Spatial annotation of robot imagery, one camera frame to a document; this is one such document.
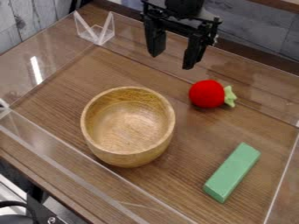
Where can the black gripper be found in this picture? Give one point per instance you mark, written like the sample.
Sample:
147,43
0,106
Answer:
186,18

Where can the red plush fruit green leaves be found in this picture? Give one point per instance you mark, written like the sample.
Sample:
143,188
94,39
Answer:
207,94

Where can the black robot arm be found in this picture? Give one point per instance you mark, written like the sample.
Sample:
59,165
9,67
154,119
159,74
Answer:
186,18

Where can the wooden bowl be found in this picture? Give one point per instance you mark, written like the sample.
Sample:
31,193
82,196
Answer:
127,125

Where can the green rectangular block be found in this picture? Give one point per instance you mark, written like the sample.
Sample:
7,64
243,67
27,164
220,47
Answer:
226,178

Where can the clear acrylic tray enclosure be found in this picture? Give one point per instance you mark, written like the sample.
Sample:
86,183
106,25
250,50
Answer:
56,71

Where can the black metal bracket with cable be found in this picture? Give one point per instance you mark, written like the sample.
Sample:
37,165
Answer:
24,209

